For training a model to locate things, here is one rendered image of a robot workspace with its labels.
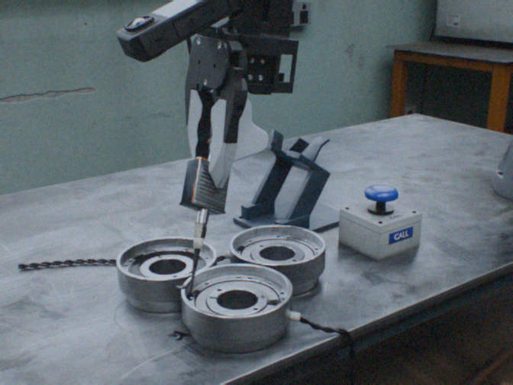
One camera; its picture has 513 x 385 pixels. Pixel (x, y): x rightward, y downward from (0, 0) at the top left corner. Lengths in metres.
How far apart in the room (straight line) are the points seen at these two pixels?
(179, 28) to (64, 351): 0.31
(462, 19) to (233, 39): 2.46
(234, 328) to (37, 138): 1.75
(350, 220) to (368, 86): 2.26
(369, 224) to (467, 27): 2.30
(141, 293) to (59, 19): 1.67
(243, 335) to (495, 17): 2.47
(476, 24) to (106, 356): 2.56
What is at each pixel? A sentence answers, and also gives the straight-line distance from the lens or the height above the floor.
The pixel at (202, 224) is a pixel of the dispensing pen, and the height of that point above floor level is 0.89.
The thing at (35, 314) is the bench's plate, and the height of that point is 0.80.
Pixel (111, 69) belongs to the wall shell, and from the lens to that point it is 2.30.
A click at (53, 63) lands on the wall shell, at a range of 2.23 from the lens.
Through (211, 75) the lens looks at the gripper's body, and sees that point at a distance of 0.61.
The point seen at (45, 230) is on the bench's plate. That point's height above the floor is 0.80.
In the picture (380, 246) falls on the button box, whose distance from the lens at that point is 0.74.
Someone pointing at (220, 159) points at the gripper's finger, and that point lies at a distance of 0.61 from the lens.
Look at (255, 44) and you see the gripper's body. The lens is 0.60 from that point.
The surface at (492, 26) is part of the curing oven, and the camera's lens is 2.92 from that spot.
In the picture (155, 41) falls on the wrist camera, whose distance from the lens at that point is 0.57.
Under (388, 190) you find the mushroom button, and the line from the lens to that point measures 0.76.
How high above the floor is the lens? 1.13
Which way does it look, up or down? 20 degrees down
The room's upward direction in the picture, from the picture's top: 1 degrees counter-clockwise
